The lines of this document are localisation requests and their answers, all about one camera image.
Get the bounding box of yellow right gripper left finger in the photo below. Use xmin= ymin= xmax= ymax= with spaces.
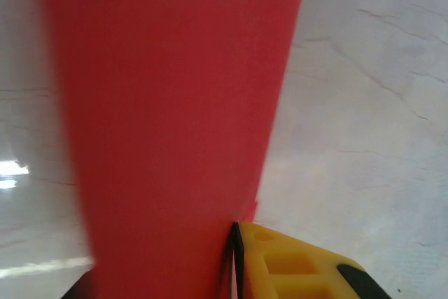
xmin=62 ymin=223 xmax=235 ymax=299

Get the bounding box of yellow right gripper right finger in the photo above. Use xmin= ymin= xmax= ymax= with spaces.
xmin=229 ymin=221 xmax=391 ymax=299

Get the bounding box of red paper sheet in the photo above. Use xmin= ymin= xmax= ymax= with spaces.
xmin=34 ymin=0 xmax=311 ymax=299

